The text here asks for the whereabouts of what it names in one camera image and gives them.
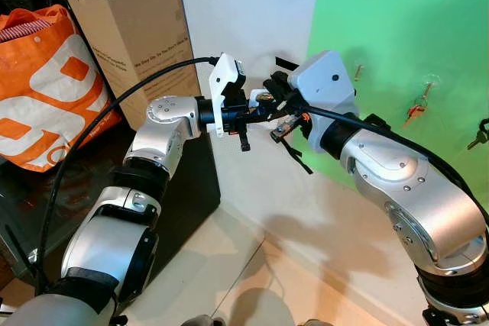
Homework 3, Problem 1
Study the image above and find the forked black tape strip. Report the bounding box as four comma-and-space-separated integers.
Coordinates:
283, 139, 314, 176

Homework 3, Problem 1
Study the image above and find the black glass top table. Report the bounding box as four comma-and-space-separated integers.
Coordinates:
0, 124, 222, 289

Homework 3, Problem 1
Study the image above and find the orange headed key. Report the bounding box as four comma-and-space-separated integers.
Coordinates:
403, 101, 427, 130

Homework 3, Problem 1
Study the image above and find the tall cardboard pillow box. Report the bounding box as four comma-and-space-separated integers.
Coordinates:
61, 0, 192, 132

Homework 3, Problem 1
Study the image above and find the green backdrop sheet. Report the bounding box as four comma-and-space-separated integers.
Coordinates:
294, 0, 489, 212

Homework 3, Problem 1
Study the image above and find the black key bunch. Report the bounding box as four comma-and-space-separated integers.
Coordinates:
468, 118, 489, 150

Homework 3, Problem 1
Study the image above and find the orange white shopping bag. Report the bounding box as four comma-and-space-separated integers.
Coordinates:
0, 4, 123, 173

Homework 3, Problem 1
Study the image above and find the dark robot left foot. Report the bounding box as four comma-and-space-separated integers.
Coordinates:
177, 314, 224, 326

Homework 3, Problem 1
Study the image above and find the red white striped clothing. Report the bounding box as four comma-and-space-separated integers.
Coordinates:
0, 22, 35, 43

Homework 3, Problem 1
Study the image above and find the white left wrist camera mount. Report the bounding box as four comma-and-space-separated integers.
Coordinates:
208, 52, 248, 139

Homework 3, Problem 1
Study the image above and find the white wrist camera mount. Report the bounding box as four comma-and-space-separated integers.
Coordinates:
288, 49, 359, 122
208, 52, 248, 139

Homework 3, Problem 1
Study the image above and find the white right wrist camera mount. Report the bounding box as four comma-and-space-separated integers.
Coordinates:
288, 49, 359, 122

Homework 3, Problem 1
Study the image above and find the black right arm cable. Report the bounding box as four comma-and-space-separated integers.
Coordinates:
302, 105, 489, 224

